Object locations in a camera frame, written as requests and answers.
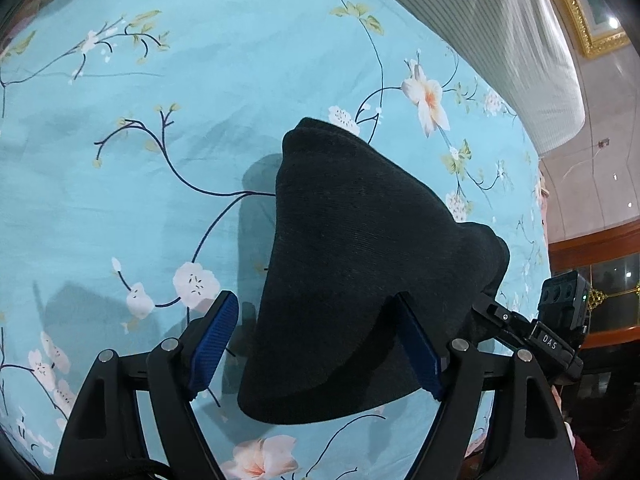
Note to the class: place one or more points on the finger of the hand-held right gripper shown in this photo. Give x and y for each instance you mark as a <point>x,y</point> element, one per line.
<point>500,315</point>

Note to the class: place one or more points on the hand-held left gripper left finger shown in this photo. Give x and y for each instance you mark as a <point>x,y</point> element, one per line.
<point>212,345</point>

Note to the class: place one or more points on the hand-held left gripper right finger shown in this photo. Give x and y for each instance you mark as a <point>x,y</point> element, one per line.
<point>420,350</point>

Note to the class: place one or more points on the black pants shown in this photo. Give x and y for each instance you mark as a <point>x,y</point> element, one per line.
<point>360,270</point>

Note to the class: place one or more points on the person's right hand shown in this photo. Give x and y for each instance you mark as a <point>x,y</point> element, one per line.
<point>565,425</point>

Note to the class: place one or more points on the brown wooden cabinet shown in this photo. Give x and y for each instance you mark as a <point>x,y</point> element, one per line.
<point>610,270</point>

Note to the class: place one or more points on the blue floral bed sheet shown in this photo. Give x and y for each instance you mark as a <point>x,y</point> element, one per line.
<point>200,85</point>

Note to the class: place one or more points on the white ribbed padded headboard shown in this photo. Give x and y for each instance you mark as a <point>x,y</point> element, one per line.
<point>510,35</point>

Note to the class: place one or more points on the gold picture frame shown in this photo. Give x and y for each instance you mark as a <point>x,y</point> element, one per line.
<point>585,20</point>

